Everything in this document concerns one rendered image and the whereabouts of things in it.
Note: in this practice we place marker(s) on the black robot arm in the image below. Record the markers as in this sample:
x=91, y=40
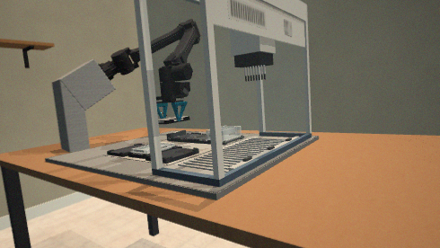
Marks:
x=121, y=62

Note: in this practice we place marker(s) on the white well plate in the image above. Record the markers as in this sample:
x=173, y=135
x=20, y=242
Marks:
x=141, y=150

